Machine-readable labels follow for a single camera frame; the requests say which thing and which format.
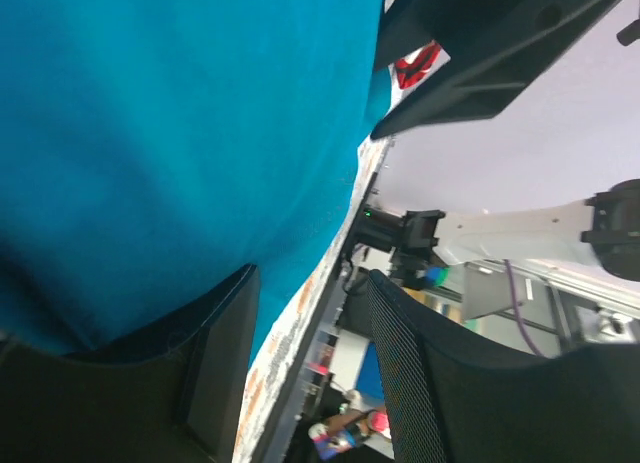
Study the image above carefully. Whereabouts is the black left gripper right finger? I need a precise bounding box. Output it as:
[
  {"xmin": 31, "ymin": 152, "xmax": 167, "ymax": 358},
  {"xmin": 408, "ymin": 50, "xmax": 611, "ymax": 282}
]
[{"xmin": 368, "ymin": 270, "xmax": 639, "ymax": 462}]

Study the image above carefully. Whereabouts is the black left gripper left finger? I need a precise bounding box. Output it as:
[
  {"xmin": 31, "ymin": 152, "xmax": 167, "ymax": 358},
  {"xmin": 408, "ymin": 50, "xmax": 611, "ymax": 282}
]
[{"xmin": 1, "ymin": 265, "xmax": 260, "ymax": 462}]

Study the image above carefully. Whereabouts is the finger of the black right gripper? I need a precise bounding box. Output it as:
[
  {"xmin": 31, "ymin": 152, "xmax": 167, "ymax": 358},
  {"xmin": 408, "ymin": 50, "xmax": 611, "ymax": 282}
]
[{"xmin": 371, "ymin": 0, "xmax": 622, "ymax": 139}]

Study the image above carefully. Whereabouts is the teal blue t shirt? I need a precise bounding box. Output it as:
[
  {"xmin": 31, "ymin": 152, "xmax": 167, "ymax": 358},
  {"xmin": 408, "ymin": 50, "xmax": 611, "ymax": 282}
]
[{"xmin": 1, "ymin": 0, "xmax": 391, "ymax": 354}]

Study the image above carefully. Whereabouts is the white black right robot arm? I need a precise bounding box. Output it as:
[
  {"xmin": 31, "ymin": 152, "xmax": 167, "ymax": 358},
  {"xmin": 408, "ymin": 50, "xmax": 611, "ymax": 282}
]
[{"xmin": 354, "ymin": 0, "xmax": 639, "ymax": 281}]

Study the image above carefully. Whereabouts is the floral patterned table mat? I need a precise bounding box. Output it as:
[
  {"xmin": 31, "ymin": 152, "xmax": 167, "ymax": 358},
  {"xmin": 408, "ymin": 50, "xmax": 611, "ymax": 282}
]
[{"xmin": 232, "ymin": 0, "xmax": 406, "ymax": 463}]

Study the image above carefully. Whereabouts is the folded red printed t shirt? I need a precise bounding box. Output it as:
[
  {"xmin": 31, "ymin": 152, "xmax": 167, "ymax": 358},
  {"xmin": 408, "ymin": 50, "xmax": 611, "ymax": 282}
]
[{"xmin": 394, "ymin": 40, "xmax": 441, "ymax": 90}]

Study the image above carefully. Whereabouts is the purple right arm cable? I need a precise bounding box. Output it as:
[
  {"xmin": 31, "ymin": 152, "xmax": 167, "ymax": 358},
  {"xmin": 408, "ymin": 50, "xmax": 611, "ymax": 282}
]
[{"xmin": 502, "ymin": 258, "xmax": 547, "ymax": 358}]

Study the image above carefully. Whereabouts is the aluminium frame rail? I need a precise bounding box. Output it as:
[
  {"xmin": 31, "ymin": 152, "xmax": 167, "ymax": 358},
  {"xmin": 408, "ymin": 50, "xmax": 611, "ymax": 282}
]
[{"xmin": 462, "ymin": 260, "xmax": 639, "ymax": 350}]

